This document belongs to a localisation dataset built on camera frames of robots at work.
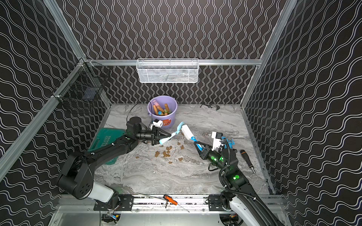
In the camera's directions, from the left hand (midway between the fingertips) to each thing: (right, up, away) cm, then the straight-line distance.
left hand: (173, 139), depth 71 cm
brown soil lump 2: (-7, -13, +21) cm, 26 cm away
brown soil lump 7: (+2, -7, +27) cm, 28 cm away
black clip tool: (+29, +21, +49) cm, 61 cm away
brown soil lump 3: (-5, -10, +24) cm, 26 cm away
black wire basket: (-62, +36, +27) cm, 77 cm away
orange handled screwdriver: (0, -34, +4) cm, 34 cm away
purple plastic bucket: (-9, +18, +30) cm, 36 cm away
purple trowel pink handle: (-14, +22, +27) cm, 37 cm away
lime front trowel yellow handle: (-9, +14, +24) cm, 29 cm away
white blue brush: (+8, +1, +4) cm, 9 cm away
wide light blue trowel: (-5, -1, +2) cm, 6 cm away
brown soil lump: (-12, -13, +22) cm, 28 cm away
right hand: (+11, -2, 0) cm, 11 cm away
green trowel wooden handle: (-6, +18, +27) cm, 33 cm away
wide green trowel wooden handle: (-11, +18, +29) cm, 35 cm away
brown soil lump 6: (+3, -16, +19) cm, 25 cm away
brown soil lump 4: (-3, -17, +19) cm, 26 cm away
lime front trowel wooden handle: (-15, +17, +32) cm, 39 cm away
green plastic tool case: (-47, -2, +24) cm, 53 cm away
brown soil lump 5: (-25, -15, +21) cm, 36 cm away
